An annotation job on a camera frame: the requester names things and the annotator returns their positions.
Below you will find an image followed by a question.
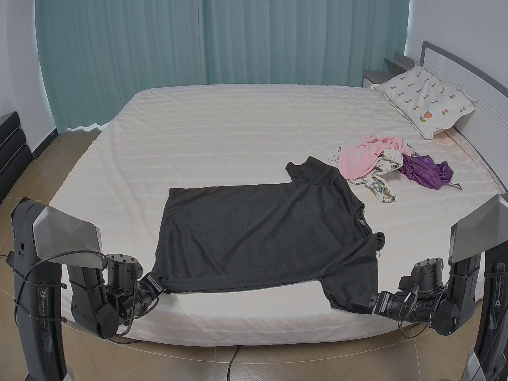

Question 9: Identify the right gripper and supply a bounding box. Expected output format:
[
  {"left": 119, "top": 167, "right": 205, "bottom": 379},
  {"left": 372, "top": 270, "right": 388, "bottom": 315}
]
[{"left": 369, "top": 291, "right": 406, "bottom": 318}]

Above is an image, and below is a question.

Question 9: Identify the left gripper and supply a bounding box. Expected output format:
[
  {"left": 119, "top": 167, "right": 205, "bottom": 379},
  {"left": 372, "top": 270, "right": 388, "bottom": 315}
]
[{"left": 126, "top": 271, "right": 164, "bottom": 318}]

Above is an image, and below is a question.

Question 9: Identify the black T-shirt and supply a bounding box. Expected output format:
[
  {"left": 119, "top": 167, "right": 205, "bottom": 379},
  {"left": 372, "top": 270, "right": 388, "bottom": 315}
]
[{"left": 151, "top": 156, "right": 386, "bottom": 313}]

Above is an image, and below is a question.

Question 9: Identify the bed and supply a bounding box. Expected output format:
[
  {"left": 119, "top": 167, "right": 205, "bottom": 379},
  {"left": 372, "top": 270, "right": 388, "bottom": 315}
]
[{"left": 30, "top": 40, "right": 508, "bottom": 348}]

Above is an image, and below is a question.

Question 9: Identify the white printed garment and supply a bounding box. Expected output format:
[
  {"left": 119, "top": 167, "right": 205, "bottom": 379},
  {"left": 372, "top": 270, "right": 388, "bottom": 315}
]
[{"left": 327, "top": 147, "right": 409, "bottom": 205}]

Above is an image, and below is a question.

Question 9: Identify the purple garment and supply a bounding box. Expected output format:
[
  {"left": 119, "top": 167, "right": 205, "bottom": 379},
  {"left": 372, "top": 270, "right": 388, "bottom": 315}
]
[{"left": 398, "top": 153, "right": 462, "bottom": 191}]

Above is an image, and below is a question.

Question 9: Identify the pink garment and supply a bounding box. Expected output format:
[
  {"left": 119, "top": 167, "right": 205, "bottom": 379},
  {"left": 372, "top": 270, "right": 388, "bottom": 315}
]
[{"left": 337, "top": 133, "right": 417, "bottom": 182}]

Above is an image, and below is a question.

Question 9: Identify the black chest of drawers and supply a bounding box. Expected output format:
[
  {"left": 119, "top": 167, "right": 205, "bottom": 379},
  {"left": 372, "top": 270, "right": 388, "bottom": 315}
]
[{"left": 0, "top": 111, "right": 34, "bottom": 205}]

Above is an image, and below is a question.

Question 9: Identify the white printed pillow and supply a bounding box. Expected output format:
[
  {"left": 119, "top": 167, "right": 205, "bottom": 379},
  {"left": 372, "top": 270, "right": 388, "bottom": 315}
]
[{"left": 371, "top": 64, "right": 477, "bottom": 140}]

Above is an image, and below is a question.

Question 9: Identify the grey bedside table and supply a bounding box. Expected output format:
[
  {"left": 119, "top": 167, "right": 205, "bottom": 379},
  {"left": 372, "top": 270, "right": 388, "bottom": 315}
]
[{"left": 363, "top": 51, "right": 415, "bottom": 88}]

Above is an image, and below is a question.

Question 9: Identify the blue-green curtain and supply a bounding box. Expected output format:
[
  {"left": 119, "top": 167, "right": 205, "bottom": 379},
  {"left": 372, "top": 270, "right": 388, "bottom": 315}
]
[
  {"left": 202, "top": 0, "right": 411, "bottom": 88},
  {"left": 35, "top": 0, "right": 207, "bottom": 134}
]

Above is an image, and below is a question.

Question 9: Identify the black cable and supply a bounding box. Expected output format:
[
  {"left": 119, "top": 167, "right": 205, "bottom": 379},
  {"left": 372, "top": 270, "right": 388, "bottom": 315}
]
[
  {"left": 398, "top": 317, "right": 436, "bottom": 339},
  {"left": 227, "top": 344, "right": 243, "bottom": 381},
  {"left": 6, "top": 250, "right": 110, "bottom": 305}
]

